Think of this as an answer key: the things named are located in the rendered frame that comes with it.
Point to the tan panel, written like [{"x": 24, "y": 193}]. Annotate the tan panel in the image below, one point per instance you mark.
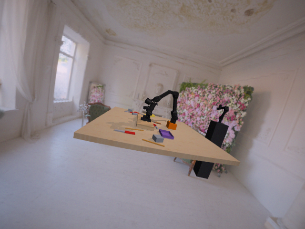
[{"x": 144, "y": 124}]

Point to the purple square tray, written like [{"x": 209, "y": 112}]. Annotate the purple square tray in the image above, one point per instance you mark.
[{"x": 166, "y": 134}]

